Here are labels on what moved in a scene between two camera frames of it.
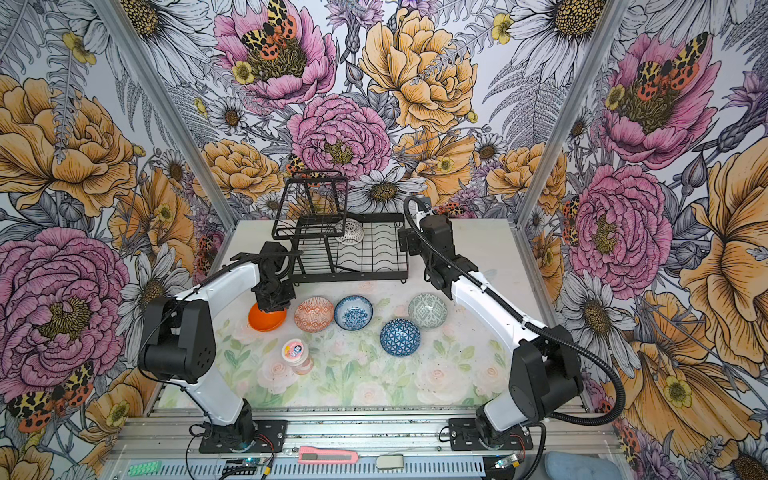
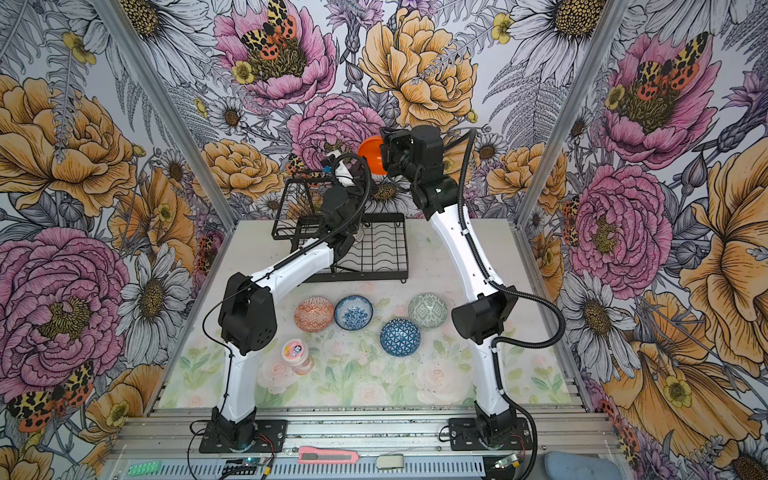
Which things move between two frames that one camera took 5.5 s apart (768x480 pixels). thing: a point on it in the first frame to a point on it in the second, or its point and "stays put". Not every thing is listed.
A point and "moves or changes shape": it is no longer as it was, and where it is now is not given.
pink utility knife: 313,455 stays put
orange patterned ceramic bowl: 314,314 stays put
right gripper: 408,241 to 396,138
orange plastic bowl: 266,321 moves or changes shape
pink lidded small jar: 295,353 stays put
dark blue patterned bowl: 400,337 stays put
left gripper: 284,301 to 360,172
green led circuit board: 147,468 stays put
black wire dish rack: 329,243 stays put
